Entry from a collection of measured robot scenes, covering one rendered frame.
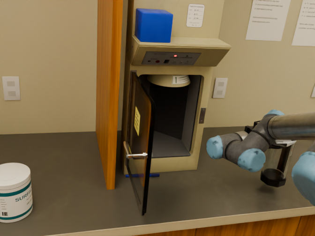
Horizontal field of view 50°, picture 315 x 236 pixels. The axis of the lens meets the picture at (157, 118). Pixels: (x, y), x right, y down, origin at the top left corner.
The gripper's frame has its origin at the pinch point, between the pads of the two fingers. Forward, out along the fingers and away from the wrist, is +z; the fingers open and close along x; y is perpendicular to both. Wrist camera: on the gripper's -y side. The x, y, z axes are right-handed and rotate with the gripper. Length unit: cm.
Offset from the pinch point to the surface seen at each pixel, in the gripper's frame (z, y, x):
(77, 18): -57, 32, 76
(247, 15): 23, 37, 55
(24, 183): -92, -9, 19
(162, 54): -46, 30, 19
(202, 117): -23.0, 2.2, 22.1
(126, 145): -62, 4, 9
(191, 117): -23.6, -0.8, 28.7
